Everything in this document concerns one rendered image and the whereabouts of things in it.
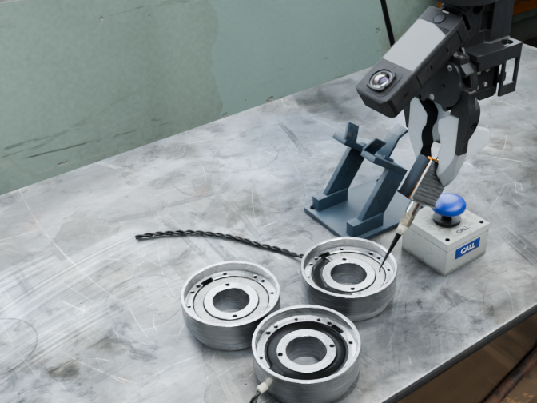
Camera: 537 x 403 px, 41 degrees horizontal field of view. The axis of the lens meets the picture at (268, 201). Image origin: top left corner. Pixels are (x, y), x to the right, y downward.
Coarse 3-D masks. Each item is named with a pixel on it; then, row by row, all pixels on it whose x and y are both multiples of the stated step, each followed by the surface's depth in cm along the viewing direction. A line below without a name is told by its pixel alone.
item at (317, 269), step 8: (320, 256) 82; (328, 256) 82; (312, 264) 81; (320, 264) 81; (312, 272) 80; (320, 272) 80; (312, 280) 78; (320, 280) 78; (384, 280) 78; (320, 288) 77; (328, 288) 77
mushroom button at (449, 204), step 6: (444, 198) 82; (450, 198) 82; (456, 198) 82; (462, 198) 83; (438, 204) 82; (444, 204) 82; (450, 204) 81; (456, 204) 81; (462, 204) 82; (438, 210) 82; (444, 210) 81; (450, 210) 81; (456, 210) 81; (462, 210) 81; (444, 216) 83; (450, 216) 81
